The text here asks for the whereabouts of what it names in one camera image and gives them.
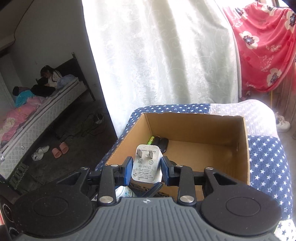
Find white pill bottle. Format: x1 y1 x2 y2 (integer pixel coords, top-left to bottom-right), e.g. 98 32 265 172
115 186 136 200

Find white USB charger plug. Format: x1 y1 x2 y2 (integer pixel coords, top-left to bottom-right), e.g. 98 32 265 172
132 144 163 184

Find black car key fob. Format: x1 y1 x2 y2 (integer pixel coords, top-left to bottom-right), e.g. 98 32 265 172
159 138 169 154

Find green lip balm tube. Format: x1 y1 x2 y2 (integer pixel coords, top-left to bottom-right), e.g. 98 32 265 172
147 136 154 145

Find black cylinder tube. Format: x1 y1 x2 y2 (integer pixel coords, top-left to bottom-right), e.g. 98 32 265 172
152 136 161 146

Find brown cardboard box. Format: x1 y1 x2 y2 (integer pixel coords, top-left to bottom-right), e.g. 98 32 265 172
104 112 251 202

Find pink slippers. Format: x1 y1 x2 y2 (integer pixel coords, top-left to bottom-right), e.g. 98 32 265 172
52 142 69 159

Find white sneakers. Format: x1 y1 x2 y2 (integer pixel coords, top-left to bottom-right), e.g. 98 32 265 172
31 146 50 161

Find star pattern blanket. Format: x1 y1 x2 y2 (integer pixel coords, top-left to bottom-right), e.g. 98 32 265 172
95 99 295 240

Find black box with dials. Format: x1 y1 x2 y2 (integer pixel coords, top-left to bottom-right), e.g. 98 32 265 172
0 195 19 240

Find bed with white mattress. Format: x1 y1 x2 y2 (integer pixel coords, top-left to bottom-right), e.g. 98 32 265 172
1 53 96 179

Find person sitting on bed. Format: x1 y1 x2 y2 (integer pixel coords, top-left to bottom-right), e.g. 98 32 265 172
31 65 62 97

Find pink bedding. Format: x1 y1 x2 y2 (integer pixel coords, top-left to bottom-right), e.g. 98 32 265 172
1 96 45 145

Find white lace curtain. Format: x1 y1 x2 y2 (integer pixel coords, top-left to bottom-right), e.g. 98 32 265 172
82 1 241 135

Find red floral cloth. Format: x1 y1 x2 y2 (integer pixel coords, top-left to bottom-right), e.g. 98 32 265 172
224 1 295 93

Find power strip with cables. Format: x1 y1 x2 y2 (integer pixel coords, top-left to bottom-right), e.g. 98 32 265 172
56 113 106 142

